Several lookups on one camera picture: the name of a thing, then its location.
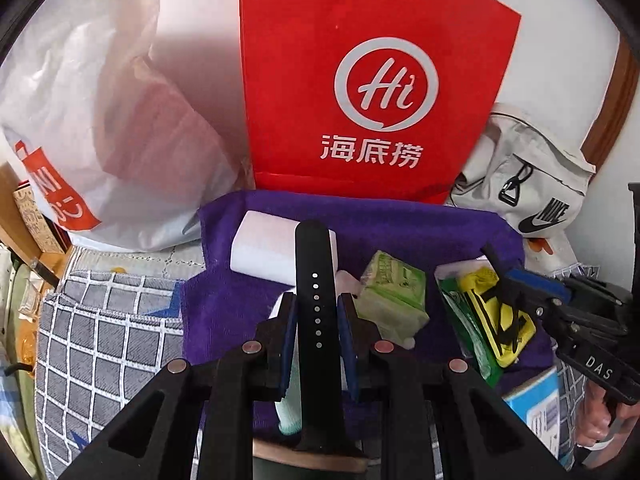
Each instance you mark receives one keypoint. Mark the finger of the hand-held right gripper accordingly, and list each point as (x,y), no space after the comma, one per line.
(542,285)
(527,300)

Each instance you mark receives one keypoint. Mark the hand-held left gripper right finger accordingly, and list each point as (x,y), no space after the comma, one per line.
(348,347)

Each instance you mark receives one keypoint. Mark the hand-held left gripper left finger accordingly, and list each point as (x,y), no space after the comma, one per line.
(289,347)

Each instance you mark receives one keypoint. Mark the yellow packet with black print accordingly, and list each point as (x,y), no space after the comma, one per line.
(475,282)

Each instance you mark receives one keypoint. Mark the white tissue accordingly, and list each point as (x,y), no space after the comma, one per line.
(347,282)

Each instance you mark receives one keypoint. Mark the green sachet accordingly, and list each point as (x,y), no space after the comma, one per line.
(465,325)

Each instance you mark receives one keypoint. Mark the white glove with mint cuff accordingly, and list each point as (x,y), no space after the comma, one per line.
(290,417)

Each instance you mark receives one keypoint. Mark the green wet wipes pack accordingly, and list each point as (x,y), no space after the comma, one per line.
(395,290)

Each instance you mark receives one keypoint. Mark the clear fruit print packet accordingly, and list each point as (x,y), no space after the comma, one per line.
(455,269)

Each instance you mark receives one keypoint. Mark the white sponge block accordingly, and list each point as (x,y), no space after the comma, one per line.
(265,250)

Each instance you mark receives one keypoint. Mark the person's right hand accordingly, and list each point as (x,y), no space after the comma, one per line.
(597,420)

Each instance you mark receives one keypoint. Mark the purple towel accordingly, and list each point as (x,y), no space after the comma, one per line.
(225,310)

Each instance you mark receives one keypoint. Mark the blue tissue pack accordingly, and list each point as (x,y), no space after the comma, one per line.
(540,405)

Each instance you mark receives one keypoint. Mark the grey waist bag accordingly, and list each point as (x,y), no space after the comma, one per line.
(540,170)

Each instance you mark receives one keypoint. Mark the grey checked blanket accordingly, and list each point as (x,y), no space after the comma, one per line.
(100,360)

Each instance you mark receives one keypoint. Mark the red paper bag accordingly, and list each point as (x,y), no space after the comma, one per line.
(300,110)

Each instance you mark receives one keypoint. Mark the wooden headboard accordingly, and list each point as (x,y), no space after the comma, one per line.
(10,230)

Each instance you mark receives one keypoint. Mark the white plastic shopping bag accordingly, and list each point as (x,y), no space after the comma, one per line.
(100,110)

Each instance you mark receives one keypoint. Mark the brown wooden door frame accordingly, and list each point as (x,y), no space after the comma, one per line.
(617,100)

